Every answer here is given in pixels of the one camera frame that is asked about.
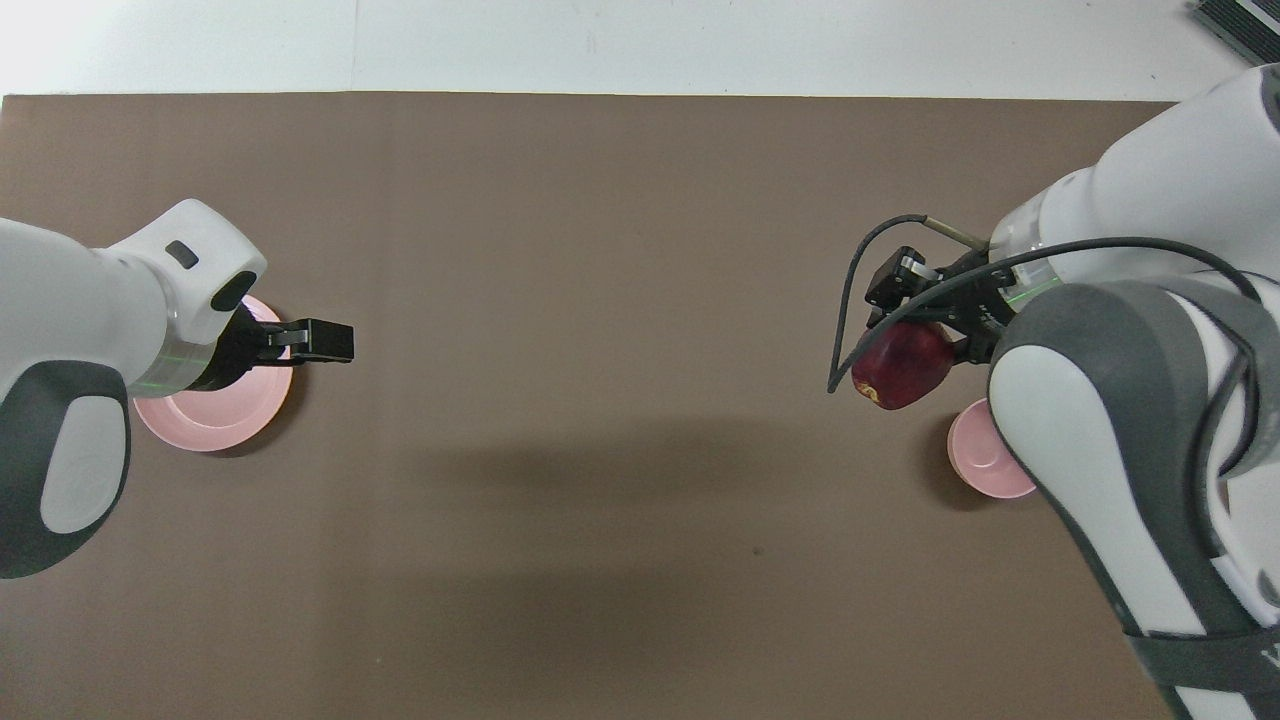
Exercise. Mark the pink bowl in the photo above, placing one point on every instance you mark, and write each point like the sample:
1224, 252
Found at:
985, 460

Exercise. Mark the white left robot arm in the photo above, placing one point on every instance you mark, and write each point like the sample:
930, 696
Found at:
70, 330

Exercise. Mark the dark red apple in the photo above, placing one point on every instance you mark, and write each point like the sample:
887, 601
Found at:
905, 365

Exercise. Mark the pink plate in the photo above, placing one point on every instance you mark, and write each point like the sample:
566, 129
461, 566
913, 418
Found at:
230, 420

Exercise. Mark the grey ribbed device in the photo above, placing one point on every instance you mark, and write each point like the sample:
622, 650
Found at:
1245, 25

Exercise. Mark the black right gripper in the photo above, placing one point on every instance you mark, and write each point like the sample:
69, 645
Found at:
975, 300

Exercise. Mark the brown paper table mat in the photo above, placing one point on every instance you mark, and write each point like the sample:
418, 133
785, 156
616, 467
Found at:
600, 400

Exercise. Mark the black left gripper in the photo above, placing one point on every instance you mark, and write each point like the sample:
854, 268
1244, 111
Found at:
240, 350

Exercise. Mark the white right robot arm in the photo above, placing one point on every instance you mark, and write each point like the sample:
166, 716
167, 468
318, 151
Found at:
1120, 430

